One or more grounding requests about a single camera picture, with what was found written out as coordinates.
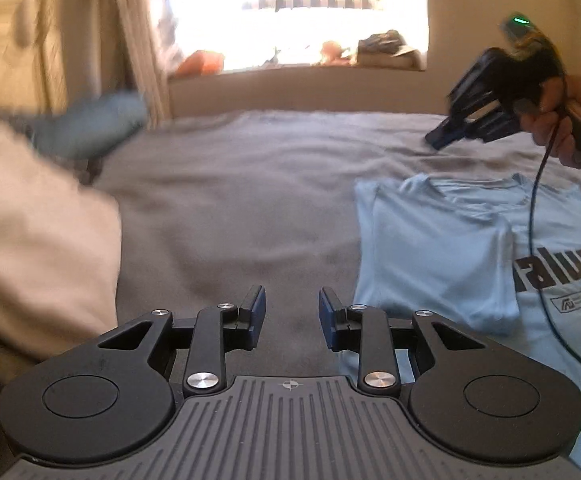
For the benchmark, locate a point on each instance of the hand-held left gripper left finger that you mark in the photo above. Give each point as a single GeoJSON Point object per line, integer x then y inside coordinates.
{"type": "Point", "coordinates": [258, 315]}

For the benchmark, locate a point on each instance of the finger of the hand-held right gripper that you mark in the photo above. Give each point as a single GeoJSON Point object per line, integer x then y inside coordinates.
{"type": "Point", "coordinates": [445, 135]}

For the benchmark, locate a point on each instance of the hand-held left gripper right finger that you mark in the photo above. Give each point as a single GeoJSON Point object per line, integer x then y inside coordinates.
{"type": "Point", "coordinates": [326, 317]}

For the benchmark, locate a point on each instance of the light blue printed t-shirt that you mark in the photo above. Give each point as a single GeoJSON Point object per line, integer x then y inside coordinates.
{"type": "Point", "coordinates": [445, 250]}

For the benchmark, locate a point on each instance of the cardboard box with dark clothes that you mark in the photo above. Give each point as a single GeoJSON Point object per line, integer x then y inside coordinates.
{"type": "Point", "coordinates": [388, 50]}

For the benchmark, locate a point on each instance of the grey bed blanket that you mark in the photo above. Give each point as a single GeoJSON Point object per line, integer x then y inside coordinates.
{"type": "Point", "coordinates": [245, 185]}

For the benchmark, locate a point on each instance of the window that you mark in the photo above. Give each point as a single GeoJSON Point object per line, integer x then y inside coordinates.
{"type": "Point", "coordinates": [310, 10]}

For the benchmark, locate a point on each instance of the folded cream white shirt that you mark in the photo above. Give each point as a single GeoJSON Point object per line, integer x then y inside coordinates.
{"type": "Point", "coordinates": [35, 240]}

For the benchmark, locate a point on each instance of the orange box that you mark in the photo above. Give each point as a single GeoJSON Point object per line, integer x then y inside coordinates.
{"type": "Point", "coordinates": [200, 62]}

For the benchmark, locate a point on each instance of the beige curtain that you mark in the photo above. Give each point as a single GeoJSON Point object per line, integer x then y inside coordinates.
{"type": "Point", "coordinates": [140, 40]}

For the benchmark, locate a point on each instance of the teal blue pillow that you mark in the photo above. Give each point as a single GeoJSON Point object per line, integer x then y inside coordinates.
{"type": "Point", "coordinates": [15, 35]}

